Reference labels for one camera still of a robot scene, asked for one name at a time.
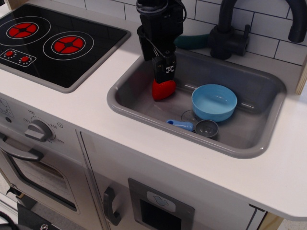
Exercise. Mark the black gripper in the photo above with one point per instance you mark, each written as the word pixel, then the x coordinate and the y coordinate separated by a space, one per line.
pixel 161 25

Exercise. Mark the red toy strawberry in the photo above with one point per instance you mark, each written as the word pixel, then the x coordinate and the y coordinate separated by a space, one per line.
pixel 163 90

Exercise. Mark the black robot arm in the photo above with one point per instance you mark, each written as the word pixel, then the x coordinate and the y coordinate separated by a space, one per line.
pixel 162 22

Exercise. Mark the sink drain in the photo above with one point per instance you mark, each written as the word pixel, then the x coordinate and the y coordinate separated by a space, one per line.
pixel 189 116

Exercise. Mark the light blue plastic bowl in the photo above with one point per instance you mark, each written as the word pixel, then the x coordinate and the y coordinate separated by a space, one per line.
pixel 213 102

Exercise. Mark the grey sink basin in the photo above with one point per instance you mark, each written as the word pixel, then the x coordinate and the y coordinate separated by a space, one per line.
pixel 246 134

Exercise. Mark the green toy vegetable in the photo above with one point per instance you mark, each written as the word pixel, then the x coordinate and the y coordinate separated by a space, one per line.
pixel 191 42

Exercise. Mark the black faucet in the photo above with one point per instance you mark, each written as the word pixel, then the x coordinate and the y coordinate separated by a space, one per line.
pixel 224 41

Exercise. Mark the black toy stove top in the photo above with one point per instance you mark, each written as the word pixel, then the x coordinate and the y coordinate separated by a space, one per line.
pixel 64 50

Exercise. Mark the red right stove knob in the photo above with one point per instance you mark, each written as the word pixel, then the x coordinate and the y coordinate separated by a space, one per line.
pixel 25 59

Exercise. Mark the red stove knob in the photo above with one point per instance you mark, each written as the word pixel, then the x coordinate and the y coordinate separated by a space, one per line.
pixel 9 53
pixel 25 59

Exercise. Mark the grey oven dial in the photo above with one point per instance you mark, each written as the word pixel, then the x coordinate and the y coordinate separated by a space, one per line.
pixel 38 130

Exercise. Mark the grey dispenser panel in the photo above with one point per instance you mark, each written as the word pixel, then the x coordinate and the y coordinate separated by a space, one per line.
pixel 158 211

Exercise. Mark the red left stove knob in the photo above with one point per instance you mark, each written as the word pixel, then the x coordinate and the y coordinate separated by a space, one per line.
pixel 9 53

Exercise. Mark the grey oven door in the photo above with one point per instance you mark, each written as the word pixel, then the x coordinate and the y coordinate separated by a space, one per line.
pixel 58 181

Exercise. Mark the grey oven door handle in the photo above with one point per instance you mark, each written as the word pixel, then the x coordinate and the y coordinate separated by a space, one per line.
pixel 31 155

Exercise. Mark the grey cabinet door handle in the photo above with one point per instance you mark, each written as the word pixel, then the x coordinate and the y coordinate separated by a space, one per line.
pixel 111 216

